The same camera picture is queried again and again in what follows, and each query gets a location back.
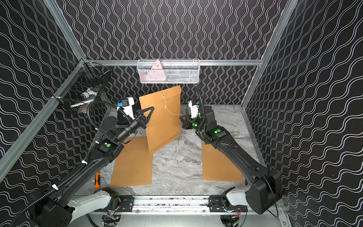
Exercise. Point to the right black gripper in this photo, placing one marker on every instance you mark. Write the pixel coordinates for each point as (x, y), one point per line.
(186, 121)

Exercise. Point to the black wire mesh basket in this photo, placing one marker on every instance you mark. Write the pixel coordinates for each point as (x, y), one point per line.
(92, 75)

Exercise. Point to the brown file bag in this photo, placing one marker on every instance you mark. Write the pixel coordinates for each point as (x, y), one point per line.
(133, 167)
(217, 167)
(164, 125)

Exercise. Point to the white object in black basket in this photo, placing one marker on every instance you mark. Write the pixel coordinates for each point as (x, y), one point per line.
(86, 98)

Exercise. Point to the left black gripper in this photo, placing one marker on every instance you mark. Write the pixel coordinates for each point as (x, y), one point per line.
(139, 118)

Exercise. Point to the orange handled tool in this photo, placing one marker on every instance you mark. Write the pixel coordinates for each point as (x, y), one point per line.
(97, 184)

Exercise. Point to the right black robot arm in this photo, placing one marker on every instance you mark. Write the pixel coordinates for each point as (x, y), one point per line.
(266, 184)

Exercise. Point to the black plastic tool case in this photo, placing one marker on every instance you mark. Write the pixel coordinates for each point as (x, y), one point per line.
(131, 111)

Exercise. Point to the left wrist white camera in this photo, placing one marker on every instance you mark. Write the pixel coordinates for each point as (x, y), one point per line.
(129, 101)

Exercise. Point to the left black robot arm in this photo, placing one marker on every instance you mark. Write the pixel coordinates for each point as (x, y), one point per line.
(55, 206)

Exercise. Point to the pink triangular board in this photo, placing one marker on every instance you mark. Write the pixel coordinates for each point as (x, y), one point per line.
(155, 74)

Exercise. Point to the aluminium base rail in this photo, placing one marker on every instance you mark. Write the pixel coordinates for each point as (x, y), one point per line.
(159, 205)

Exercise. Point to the white wire mesh basket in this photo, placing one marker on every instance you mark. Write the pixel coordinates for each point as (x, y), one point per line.
(177, 71)

